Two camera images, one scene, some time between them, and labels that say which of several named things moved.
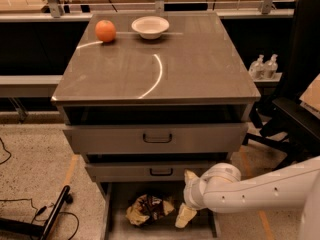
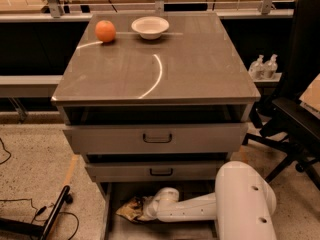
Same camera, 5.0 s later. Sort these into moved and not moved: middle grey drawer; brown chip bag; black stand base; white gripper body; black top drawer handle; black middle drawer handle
Moved: brown chip bag; white gripper body
Not moved: black middle drawer handle; black top drawer handle; middle grey drawer; black stand base
